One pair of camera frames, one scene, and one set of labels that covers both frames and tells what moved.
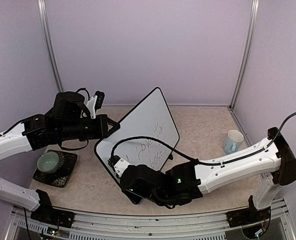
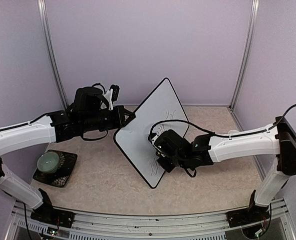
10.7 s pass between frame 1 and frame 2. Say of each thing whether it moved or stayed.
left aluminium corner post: stayed
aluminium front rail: stayed
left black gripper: moved
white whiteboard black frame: moved
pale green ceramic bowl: stayed
